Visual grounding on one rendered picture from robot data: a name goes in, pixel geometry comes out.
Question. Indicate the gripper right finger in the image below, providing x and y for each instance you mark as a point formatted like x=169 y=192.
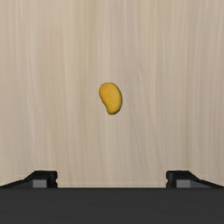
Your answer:
x=180 y=178

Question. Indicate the yellow mango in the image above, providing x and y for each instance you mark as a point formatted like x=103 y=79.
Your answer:
x=110 y=98

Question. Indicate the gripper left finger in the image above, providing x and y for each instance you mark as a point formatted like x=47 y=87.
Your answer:
x=43 y=178

